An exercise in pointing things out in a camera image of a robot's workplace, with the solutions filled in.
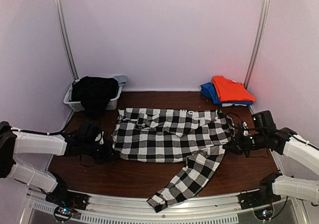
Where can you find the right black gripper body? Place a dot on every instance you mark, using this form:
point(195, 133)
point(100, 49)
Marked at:
point(246, 145)

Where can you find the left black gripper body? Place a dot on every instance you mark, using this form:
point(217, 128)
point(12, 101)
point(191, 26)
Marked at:
point(101, 155)

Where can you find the orange t-shirt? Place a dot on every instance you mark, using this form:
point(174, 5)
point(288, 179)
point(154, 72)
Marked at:
point(229, 90)

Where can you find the black white checkered cloth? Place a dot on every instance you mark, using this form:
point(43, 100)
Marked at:
point(173, 136)

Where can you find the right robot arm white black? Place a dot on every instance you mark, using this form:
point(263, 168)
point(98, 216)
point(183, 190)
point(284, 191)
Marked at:
point(305, 153)

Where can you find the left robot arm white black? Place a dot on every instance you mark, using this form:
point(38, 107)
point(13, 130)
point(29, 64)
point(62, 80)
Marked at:
point(17, 141)

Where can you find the white plastic laundry basket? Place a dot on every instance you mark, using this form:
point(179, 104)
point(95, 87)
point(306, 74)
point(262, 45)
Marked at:
point(77, 105)

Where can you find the black garment hanging from basket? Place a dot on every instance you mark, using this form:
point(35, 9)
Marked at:
point(94, 94)

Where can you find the grey garment in basket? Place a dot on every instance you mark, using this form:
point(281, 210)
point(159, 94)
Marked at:
point(121, 79)

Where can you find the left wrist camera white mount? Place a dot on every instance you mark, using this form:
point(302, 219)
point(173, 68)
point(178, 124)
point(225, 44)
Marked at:
point(100, 138)

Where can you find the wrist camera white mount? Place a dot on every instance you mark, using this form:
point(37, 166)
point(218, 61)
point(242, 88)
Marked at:
point(100, 138)
point(244, 128)

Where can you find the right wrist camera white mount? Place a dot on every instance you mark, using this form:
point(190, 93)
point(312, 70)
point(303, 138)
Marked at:
point(244, 128)

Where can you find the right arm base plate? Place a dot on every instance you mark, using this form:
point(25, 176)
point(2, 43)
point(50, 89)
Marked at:
point(255, 199)

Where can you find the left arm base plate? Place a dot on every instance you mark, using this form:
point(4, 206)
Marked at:
point(61, 196)

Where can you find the front aluminium rail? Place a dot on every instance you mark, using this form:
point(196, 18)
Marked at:
point(220, 209)

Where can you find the right aluminium frame post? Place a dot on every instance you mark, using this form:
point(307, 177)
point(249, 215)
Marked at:
point(264, 11)

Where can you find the aluminium frame post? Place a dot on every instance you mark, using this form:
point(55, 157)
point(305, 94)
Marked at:
point(264, 11)
point(65, 38)

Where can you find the left aluminium frame post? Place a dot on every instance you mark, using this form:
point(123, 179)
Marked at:
point(65, 38)

